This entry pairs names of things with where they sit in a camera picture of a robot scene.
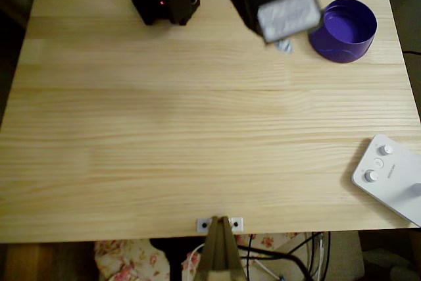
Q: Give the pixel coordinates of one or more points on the silver metal mounting bracket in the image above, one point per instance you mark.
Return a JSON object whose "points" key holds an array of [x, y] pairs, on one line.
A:
{"points": [[200, 221]]}

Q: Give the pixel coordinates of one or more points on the floral fabric cushion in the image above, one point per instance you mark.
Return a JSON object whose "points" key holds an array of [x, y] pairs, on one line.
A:
{"points": [[125, 261]]}

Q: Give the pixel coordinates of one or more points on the purple plastic bowl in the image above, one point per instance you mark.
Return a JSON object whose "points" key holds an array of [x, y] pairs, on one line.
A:
{"points": [[345, 31]]}

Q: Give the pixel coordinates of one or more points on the aluminium extrusion rail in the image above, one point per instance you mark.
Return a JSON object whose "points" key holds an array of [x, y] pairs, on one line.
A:
{"points": [[217, 251]]}

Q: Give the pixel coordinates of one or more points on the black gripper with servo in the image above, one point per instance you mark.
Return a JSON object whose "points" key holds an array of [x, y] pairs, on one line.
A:
{"points": [[250, 14]]}

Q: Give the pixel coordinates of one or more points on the white lamp base with knobs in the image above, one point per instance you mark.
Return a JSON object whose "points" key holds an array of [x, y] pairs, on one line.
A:
{"points": [[388, 179]]}

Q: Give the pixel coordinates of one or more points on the candy with printed wrapper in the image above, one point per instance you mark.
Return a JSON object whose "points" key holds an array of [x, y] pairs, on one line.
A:
{"points": [[285, 46]]}

